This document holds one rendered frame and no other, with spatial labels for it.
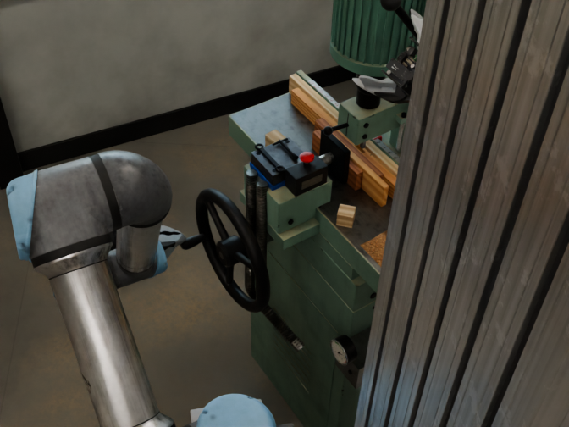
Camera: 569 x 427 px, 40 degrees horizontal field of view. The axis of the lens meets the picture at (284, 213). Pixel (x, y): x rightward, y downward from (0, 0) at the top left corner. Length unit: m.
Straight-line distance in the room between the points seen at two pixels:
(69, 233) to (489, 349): 0.73
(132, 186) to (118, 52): 1.89
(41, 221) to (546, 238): 0.82
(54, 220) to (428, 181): 0.66
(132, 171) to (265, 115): 0.78
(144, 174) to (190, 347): 1.42
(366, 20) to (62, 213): 0.66
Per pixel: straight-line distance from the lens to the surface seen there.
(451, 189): 0.52
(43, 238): 1.12
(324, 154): 1.67
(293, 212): 1.60
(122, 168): 1.13
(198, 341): 2.53
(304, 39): 3.30
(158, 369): 2.48
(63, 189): 1.12
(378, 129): 1.66
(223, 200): 1.58
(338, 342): 1.68
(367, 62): 1.48
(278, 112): 1.88
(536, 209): 0.42
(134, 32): 2.97
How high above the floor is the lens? 2.06
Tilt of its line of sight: 46 degrees down
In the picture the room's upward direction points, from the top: 2 degrees clockwise
